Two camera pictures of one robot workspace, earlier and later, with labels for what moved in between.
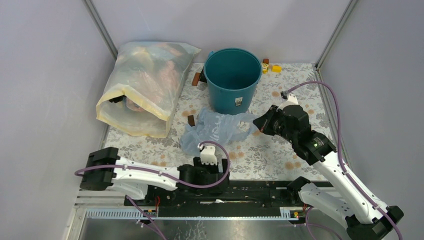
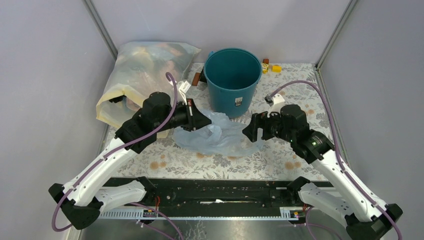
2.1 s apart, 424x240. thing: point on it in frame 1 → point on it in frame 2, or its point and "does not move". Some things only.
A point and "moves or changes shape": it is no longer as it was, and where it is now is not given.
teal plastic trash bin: [232, 76] does not move
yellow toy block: [276, 68] does not move
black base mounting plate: [237, 198] does not move
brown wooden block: [196, 79] does not move
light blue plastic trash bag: [210, 126] moves or changes shape
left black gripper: [199, 166] → [195, 119]
